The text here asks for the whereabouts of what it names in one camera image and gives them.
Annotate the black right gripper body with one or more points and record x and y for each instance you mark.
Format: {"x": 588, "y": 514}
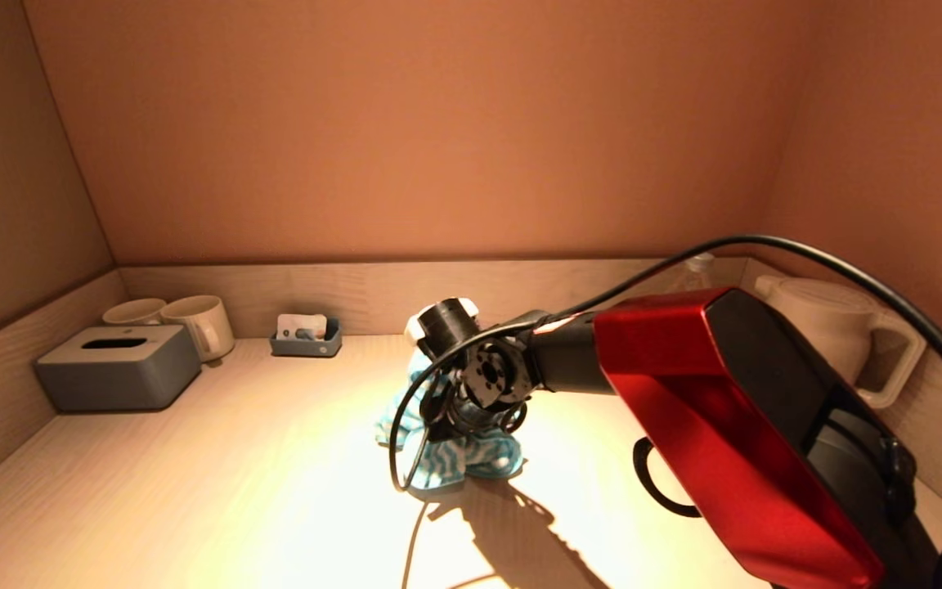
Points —
{"x": 479, "y": 421}

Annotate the blue white striped cloth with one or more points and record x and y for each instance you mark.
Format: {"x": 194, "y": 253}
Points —
{"x": 471, "y": 466}

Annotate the red black right robot arm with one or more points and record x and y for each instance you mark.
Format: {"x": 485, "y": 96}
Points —
{"x": 724, "y": 409}

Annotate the black cylinder module white cap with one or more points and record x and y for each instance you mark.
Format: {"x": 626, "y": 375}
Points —
{"x": 446, "y": 323}

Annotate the small grey tray holder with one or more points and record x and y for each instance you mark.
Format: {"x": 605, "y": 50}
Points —
{"x": 303, "y": 349}

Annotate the white sachets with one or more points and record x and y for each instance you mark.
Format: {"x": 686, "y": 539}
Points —
{"x": 299, "y": 325}

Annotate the clear bottle amber drink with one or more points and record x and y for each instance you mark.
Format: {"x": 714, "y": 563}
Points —
{"x": 696, "y": 270}

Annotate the white electric kettle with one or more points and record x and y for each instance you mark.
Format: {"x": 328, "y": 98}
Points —
{"x": 831, "y": 327}

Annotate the grey tissue box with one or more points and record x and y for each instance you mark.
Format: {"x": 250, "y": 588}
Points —
{"x": 111, "y": 380}

